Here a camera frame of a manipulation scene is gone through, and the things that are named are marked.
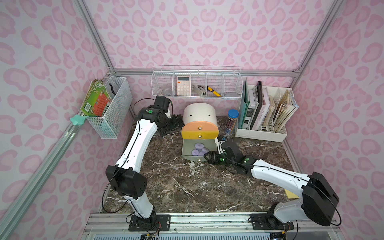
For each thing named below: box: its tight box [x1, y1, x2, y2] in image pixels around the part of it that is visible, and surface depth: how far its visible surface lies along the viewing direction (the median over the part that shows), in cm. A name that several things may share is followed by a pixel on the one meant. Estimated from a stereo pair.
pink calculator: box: [176, 76, 191, 96], surface depth 97 cm
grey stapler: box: [192, 85, 207, 97], surface depth 101 cm
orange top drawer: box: [181, 121, 219, 131], surface depth 88 cm
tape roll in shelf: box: [160, 87, 173, 96], surface depth 98 cm
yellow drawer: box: [181, 131, 219, 140], surface depth 93 cm
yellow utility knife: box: [207, 86, 222, 97], surface depth 100 cm
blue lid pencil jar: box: [225, 109, 239, 136], surface depth 98 cm
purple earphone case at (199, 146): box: [194, 142, 205, 152], surface depth 99 cm
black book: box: [249, 81, 263, 130], surface depth 94 cm
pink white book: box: [252, 87, 270, 131], surface depth 95 cm
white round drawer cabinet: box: [182, 103, 218, 130], surface depth 97 cm
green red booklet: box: [80, 79, 113, 117], surface depth 73 cm
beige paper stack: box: [273, 89, 299, 133], surface depth 97 cm
